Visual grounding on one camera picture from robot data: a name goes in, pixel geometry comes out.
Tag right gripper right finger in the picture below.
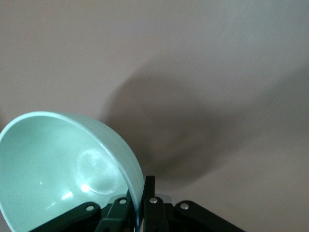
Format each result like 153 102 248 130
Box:
141 175 247 232

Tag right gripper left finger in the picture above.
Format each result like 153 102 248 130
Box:
28 195 136 232

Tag green bowl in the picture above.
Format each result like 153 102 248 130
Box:
0 111 145 232

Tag brown table cloth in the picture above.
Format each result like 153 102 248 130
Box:
0 0 309 232

